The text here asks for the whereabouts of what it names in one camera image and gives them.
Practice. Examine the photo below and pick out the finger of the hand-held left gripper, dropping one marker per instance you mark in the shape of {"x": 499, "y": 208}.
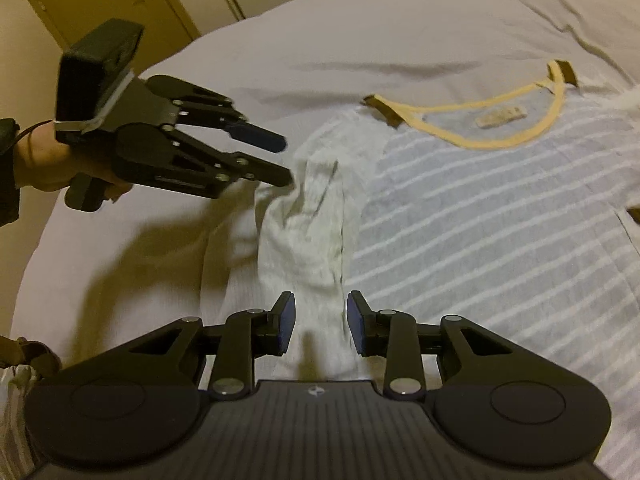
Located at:
{"x": 270, "y": 175}
{"x": 250, "y": 132}

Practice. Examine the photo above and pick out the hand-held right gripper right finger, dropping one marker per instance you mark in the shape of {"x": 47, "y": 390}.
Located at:
{"x": 354, "y": 321}

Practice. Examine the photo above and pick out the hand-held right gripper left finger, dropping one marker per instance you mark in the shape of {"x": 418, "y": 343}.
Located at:
{"x": 287, "y": 321}

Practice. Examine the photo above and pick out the white bed blanket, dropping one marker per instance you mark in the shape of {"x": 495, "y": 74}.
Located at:
{"x": 350, "y": 35}

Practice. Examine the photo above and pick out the grey striped t-shirt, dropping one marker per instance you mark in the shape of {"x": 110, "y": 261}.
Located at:
{"x": 475, "y": 220}

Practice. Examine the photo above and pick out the person's striped clothing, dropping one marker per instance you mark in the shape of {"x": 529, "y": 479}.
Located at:
{"x": 12, "y": 410}

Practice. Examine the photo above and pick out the person's left hand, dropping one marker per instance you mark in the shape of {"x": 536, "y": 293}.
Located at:
{"x": 50, "y": 160}

